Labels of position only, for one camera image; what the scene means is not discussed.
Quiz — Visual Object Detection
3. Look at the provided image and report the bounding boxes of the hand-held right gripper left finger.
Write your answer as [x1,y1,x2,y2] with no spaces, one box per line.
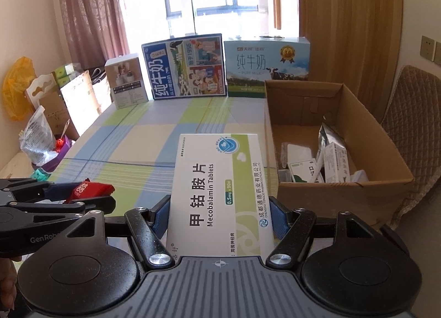
[65,196,175,269]

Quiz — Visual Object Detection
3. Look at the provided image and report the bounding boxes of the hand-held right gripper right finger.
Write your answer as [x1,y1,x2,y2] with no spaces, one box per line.
[269,196,376,269]

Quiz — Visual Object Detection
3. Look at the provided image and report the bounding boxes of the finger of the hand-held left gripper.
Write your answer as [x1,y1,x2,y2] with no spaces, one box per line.
[0,178,78,205]
[0,196,116,236]

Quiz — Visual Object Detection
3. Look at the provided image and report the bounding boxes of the red snack packet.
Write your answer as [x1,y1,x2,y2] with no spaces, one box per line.
[65,180,116,204]

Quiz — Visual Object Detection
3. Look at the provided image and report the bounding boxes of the green white spray box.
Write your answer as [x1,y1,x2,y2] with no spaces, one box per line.
[289,158,324,183]

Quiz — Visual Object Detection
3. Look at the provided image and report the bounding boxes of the white green medicine box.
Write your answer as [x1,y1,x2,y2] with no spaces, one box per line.
[165,133,278,256]

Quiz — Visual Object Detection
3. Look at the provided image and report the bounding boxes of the brown cardboard box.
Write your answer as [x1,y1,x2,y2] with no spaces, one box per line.
[263,79,415,232]

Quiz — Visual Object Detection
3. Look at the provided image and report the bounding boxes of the silver green leaf bag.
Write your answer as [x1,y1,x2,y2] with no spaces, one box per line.
[317,122,347,162]

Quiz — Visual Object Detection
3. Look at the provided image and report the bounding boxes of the checked cloth desktop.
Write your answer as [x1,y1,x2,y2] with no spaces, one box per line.
[48,97,281,236]

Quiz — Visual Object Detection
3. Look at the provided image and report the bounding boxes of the person's left hand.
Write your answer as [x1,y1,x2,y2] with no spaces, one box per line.
[0,259,18,306]

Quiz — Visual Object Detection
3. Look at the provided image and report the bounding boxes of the purple bag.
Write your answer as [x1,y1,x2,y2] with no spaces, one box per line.
[43,140,71,173]

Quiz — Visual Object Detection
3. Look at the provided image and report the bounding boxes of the clear printed plastic bag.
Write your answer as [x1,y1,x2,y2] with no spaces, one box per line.
[20,105,57,167]

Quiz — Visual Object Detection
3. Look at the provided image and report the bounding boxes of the white-topped brown carton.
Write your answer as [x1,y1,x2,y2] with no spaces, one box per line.
[25,74,71,141]

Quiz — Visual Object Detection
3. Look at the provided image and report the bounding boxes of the white carton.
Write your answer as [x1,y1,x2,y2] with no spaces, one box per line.
[60,70,112,137]

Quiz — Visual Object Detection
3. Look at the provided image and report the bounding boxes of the yellow plastic bag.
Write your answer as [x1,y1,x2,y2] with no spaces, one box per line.
[3,57,37,122]

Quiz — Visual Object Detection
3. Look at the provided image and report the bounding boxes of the small green box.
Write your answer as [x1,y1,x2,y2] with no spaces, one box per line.
[53,63,83,87]

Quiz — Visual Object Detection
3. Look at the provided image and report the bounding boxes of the small white product box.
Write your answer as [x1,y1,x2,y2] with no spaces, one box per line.
[104,54,149,110]

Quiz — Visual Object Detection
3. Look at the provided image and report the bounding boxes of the blue cartoon milk carton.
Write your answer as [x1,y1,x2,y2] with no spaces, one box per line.
[141,33,227,101]

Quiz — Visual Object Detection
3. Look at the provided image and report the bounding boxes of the landscape cow milk carton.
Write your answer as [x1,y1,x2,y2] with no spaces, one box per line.
[223,37,311,98]

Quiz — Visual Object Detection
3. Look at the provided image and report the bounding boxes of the quilted brown chair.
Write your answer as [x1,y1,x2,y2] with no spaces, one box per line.
[381,65,441,232]

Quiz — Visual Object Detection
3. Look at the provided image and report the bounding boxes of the pink curtain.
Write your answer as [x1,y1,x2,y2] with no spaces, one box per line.
[55,0,131,74]

